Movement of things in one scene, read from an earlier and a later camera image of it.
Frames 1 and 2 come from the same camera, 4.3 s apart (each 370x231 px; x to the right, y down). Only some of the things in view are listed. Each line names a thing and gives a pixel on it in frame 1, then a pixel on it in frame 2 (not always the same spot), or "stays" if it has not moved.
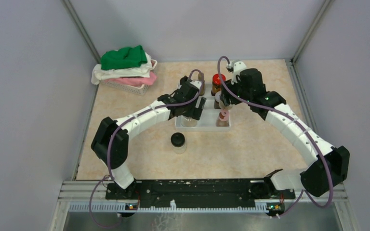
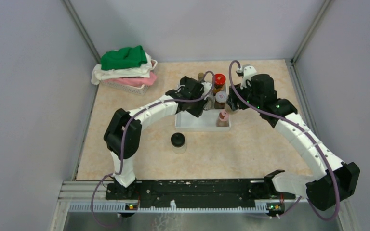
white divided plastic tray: x=207 y=121 stays
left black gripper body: x=190 y=109 stays
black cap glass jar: x=178 y=142 stays
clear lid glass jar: x=188 y=121 → x=209 y=103
